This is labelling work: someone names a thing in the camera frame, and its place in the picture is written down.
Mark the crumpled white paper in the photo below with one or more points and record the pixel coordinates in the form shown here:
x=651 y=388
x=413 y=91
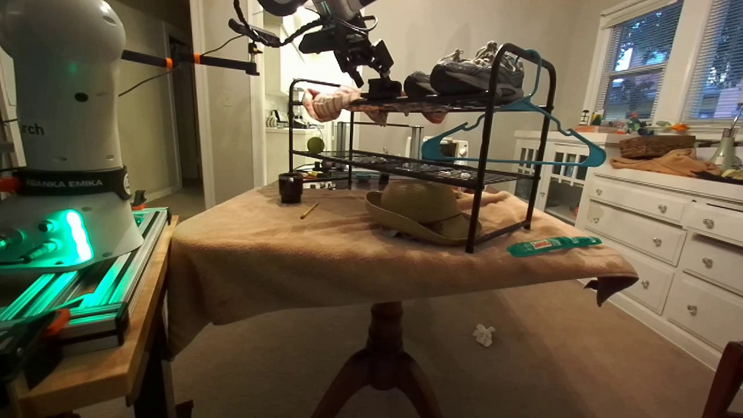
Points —
x=483 y=336

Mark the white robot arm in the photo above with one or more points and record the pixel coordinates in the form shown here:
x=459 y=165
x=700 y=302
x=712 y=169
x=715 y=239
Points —
x=67 y=202

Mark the dark wooden chair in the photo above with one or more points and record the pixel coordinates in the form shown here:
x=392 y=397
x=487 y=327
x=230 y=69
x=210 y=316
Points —
x=726 y=382

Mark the brown cloth on dresser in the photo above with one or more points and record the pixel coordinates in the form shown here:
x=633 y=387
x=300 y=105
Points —
x=661 y=154

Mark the wooden roller with black handle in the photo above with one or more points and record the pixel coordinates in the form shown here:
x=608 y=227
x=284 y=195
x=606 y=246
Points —
x=413 y=87

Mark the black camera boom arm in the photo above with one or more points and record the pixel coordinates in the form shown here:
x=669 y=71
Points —
x=179 y=60

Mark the green ball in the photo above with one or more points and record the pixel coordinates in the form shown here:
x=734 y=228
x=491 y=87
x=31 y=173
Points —
x=314 y=145

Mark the black metal shoe rack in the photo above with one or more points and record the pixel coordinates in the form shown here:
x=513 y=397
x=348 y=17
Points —
x=540 y=83

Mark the wooden pedestal table leg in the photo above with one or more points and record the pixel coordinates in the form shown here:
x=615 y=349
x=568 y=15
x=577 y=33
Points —
x=381 y=366

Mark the black cup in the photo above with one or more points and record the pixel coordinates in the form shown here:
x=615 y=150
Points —
x=290 y=188

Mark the teal printed logo patch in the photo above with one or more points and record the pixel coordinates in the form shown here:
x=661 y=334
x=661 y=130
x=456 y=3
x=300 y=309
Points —
x=553 y=244

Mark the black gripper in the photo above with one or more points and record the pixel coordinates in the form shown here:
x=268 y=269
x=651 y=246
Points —
x=345 y=32

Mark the tan straw hat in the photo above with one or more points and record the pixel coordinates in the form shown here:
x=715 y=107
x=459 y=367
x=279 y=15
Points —
x=421 y=210

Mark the white dresser with drawers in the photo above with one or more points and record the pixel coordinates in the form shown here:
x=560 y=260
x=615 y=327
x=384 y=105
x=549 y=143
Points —
x=682 y=235

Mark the silver lamp base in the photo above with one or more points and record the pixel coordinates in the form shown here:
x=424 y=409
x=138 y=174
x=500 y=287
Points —
x=726 y=156

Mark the orange striped white shirt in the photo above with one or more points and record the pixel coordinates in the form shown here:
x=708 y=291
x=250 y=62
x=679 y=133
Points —
x=329 y=105

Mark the green lit robot base rail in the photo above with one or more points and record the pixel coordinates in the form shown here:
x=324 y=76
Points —
x=95 y=298

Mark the wooden side table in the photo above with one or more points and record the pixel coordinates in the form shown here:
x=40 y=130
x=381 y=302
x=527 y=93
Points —
x=138 y=371

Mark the tan tablecloth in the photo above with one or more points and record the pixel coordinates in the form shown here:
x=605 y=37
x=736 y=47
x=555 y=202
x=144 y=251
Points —
x=251 y=257

